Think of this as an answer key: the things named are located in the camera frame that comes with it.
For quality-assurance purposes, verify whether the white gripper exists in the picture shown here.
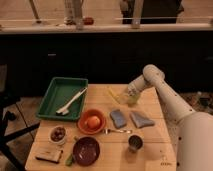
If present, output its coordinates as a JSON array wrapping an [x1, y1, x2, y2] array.
[[127, 75, 151, 96]]

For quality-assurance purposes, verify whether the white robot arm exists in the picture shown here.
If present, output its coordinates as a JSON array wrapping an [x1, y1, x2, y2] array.
[[127, 64, 213, 171]]

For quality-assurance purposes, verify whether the translucent green cup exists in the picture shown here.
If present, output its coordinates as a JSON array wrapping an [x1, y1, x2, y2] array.
[[127, 93, 140, 106]]

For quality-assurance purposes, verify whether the grey folded cloth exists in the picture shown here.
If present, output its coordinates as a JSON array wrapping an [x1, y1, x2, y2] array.
[[130, 112, 155, 128]]

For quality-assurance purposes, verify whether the metal fork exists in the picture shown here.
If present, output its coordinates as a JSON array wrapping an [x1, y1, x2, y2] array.
[[103, 129, 132, 134]]

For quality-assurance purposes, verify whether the dark metal cup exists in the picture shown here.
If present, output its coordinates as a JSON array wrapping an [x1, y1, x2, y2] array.
[[128, 135, 143, 153]]

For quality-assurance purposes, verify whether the orange fruit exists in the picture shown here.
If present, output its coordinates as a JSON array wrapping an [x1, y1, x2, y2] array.
[[87, 116, 101, 129]]

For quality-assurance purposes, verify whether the orange plate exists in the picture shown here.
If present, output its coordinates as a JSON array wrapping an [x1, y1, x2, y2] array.
[[77, 109, 106, 135]]

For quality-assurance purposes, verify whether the person in dark clothes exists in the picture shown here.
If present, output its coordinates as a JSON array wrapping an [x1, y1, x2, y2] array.
[[119, 0, 184, 24]]

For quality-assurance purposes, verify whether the green plastic tray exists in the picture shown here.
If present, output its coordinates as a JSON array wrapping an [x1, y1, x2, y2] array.
[[37, 77, 88, 121]]

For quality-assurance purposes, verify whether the white plastic utensil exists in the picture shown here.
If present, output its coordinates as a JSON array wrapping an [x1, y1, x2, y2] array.
[[56, 88, 87, 115]]

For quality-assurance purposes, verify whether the red object on counter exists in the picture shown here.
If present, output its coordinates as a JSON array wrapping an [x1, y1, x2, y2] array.
[[83, 17, 94, 25]]

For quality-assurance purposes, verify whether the dark red bowl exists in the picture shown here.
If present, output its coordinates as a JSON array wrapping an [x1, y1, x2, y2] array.
[[73, 137, 100, 166]]

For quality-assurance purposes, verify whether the white bowl with grapes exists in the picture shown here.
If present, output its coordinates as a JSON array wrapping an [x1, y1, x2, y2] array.
[[49, 126, 66, 145]]

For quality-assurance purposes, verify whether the green vegetable piece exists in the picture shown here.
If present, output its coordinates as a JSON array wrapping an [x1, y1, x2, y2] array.
[[65, 154, 74, 166]]

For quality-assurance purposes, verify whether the black chair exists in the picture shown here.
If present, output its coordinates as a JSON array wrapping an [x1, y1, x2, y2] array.
[[0, 89, 40, 171]]

